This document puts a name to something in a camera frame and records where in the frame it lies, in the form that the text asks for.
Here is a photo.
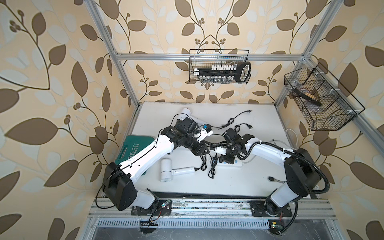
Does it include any white blue power strip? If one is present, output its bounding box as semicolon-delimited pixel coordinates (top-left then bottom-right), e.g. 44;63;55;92
217;160;243;168

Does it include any dark green hair dryer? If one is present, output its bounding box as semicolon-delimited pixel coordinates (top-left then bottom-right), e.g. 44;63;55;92
212;123;253;145

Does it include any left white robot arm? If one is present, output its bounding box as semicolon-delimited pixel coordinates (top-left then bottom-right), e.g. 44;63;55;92
98;115;213;211

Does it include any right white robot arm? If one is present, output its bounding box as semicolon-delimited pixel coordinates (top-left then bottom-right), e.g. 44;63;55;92
211;128;330;216

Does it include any green tool case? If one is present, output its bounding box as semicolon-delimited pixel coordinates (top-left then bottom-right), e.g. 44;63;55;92
115;135;155;165

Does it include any small green led board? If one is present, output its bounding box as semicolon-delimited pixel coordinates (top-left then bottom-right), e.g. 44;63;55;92
161;201;171;209

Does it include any brush in right basket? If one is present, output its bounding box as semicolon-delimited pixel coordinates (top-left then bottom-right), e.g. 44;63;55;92
293;87;323;107

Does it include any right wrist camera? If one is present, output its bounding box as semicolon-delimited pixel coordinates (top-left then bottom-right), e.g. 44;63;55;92
214;147;227;156

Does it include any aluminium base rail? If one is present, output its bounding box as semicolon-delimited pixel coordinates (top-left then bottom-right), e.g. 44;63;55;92
85;198;338;233

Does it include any socket set rail black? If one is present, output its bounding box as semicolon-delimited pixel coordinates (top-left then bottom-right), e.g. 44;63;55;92
192;62;252;84

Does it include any back wire basket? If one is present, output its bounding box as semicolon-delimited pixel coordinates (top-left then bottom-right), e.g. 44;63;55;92
189;49;252;85

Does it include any wire basket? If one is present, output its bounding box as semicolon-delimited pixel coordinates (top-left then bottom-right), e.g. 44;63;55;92
189;49;252;85
284;63;366;131

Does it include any right wire basket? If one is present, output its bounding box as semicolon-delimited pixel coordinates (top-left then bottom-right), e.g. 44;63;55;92
284;63;366;131

